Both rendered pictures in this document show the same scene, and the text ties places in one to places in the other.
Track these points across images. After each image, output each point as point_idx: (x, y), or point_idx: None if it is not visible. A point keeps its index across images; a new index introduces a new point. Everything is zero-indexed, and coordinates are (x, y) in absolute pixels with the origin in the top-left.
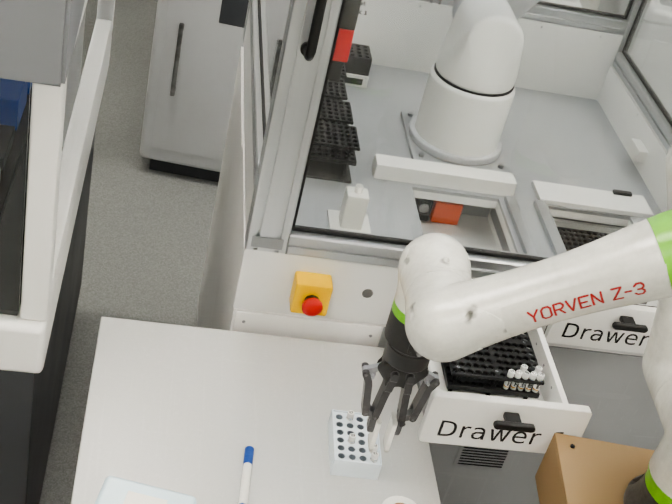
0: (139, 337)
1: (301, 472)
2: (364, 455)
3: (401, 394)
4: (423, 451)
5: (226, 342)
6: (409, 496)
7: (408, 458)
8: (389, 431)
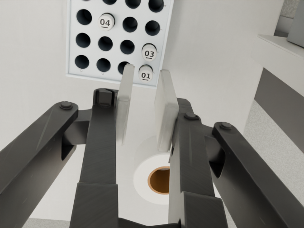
0: None
1: (24, 59)
2: (129, 61)
3: (173, 195)
4: (268, 6)
5: None
6: (201, 108)
7: (230, 25)
8: (157, 120)
